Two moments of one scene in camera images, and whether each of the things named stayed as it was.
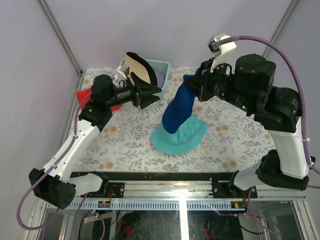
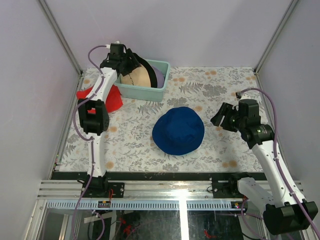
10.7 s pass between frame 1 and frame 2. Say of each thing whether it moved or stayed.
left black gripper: moved
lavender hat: stayed
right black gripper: moved
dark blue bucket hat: moved
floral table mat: stayed
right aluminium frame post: stayed
